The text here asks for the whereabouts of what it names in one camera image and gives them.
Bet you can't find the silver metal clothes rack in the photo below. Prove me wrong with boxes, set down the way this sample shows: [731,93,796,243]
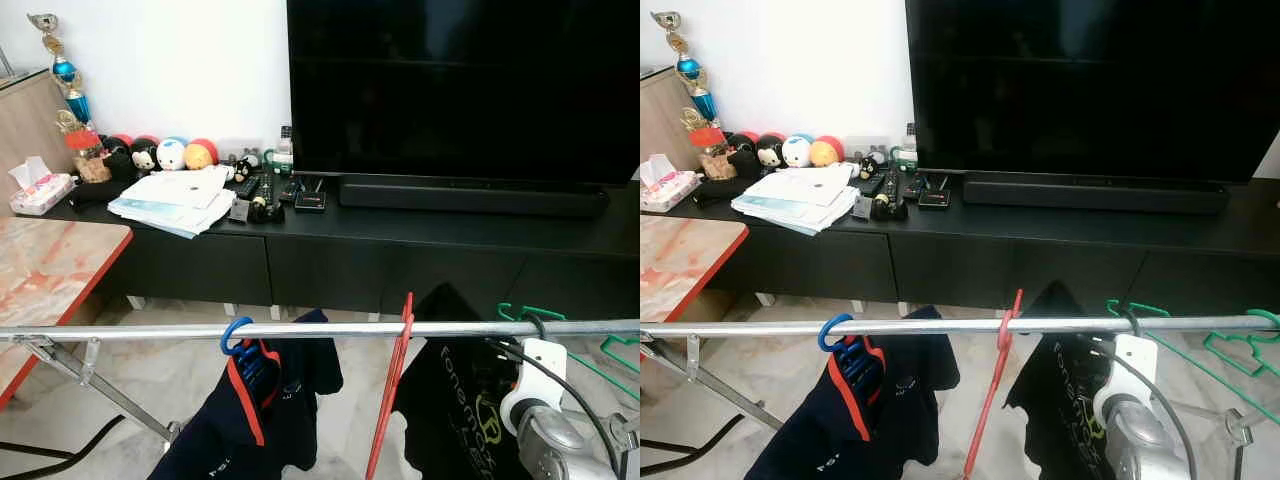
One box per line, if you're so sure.
[0,319,641,447]
[640,314,1280,443]

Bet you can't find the black shirt with green logo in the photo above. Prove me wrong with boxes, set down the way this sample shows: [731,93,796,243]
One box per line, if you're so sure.
[392,283,547,480]
[1005,281,1142,480]

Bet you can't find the red plastic hanger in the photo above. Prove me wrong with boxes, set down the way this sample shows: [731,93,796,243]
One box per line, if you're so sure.
[365,293,416,480]
[962,289,1025,480]

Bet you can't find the pink tissue box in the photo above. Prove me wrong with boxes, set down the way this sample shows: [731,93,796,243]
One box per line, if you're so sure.
[8,157,77,217]
[640,154,702,214]

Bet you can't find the stack of white papers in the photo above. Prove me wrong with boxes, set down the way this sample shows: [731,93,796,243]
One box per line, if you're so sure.
[731,162,860,237]
[107,166,239,240]

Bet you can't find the glass jar with red lid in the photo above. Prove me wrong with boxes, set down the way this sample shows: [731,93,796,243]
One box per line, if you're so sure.
[66,130,112,185]
[693,127,737,182]

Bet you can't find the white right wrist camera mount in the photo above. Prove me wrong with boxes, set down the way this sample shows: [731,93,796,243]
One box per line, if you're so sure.
[1092,334,1162,427]
[500,338,570,436]

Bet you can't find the black soundbar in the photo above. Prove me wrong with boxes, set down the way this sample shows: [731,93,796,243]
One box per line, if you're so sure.
[962,177,1231,216]

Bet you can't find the green plastic hanger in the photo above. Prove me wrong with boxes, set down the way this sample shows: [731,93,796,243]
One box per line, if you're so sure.
[497,303,641,402]
[1105,300,1280,412]

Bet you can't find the navy shirt with red collar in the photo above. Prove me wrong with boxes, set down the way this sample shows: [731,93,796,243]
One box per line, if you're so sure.
[745,306,964,480]
[148,309,345,480]

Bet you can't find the blue plastic hanger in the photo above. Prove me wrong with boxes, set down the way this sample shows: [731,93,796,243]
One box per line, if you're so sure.
[220,316,282,401]
[818,313,882,397]

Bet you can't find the black TV console cabinet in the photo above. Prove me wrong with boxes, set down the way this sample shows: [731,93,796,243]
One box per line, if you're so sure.
[690,168,1280,320]
[45,165,641,322]

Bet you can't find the black flat screen television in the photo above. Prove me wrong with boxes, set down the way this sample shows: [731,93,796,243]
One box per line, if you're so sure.
[287,0,641,187]
[905,0,1280,184]

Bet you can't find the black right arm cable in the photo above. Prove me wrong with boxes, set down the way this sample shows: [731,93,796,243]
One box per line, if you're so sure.
[487,339,627,480]
[1074,333,1201,480]

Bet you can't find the gold and blue trophy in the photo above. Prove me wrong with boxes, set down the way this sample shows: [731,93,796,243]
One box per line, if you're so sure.
[28,12,97,137]
[650,10,724,136]

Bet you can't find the light wood sideboard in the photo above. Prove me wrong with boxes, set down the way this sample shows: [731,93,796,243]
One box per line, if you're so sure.
[0,68,77,216]
[640,65,707,177]

